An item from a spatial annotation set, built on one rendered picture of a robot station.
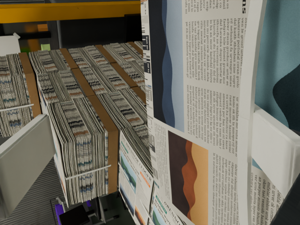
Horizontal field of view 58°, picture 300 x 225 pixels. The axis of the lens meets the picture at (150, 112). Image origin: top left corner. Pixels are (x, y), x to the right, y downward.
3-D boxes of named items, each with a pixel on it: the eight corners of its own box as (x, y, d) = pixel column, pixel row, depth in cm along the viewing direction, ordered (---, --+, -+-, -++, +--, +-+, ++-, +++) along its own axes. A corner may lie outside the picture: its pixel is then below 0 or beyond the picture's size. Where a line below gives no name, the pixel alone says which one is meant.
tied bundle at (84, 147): (118, 191, 130) (69, 208, 120) (98, 152, 151) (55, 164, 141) (120, 130, 108) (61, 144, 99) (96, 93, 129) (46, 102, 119)
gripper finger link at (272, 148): (293, 143, 11) (311, 142, 11) (239, 100, 18) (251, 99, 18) (287, 203, 12) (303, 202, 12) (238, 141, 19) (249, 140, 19)
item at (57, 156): (69, 207, 121) (67, 208, 120) (56, 164, 141) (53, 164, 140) (61, 145, 100) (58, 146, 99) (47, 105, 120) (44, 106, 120)
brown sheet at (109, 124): (116, 191, 129) (108, 194, 128) (97, 152, 150) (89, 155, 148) (118, 129, 108) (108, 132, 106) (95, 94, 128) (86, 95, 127)
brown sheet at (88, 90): (96, 152, 151) (89, 153, 149) (82, 121, 171) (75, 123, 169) (95, 94, 129) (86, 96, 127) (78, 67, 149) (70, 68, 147)
